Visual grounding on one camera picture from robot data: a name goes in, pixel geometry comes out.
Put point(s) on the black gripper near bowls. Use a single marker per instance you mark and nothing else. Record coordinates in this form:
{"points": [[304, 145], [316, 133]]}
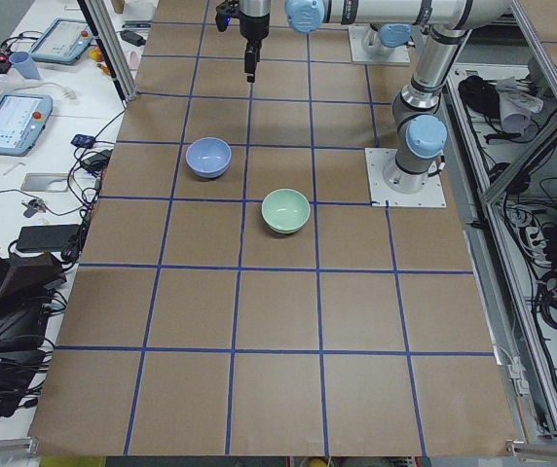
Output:
{"points": [[252, 29]]}

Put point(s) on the green ceramic bowl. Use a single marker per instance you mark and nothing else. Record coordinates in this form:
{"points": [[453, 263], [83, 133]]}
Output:
{"points": [[285, 211]]}

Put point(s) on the silver robot arm near bowls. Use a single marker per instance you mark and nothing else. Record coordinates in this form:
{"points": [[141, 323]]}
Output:
{"points": [[421, 135]]}

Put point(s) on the blue ceramic bowl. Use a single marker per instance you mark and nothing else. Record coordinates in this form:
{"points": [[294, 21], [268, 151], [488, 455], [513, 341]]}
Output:
{"points": [[209, 157]]}

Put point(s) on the pink plastic cup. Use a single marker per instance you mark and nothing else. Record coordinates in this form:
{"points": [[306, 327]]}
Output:
{"points": [[133, 60]]}

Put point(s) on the teach pendant tablet upper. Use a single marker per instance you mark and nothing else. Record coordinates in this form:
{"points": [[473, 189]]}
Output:
{"points": [[63, 42]]}

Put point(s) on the teach pendant tablet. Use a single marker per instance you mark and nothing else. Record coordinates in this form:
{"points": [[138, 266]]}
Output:
{"points": [[23, 117], [63, 42]]}

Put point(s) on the blue plastic cup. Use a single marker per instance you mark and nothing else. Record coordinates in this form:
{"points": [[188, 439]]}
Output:
{"points": [[25, 65]]}

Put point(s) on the teach pendant tablet lower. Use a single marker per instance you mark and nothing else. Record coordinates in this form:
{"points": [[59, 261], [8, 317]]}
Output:
{"points": [[23, 117]]}

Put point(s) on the black power adapter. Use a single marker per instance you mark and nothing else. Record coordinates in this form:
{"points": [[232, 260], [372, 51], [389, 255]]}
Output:
{"points": [[46, 238]]}

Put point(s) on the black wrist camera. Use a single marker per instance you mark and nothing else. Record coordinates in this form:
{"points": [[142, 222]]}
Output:
{"points": [[225, 12]]}

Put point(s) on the aluminium frame post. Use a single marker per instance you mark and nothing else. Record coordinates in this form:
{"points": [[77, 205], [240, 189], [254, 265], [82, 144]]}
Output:
{"points": [[99, 22]]}

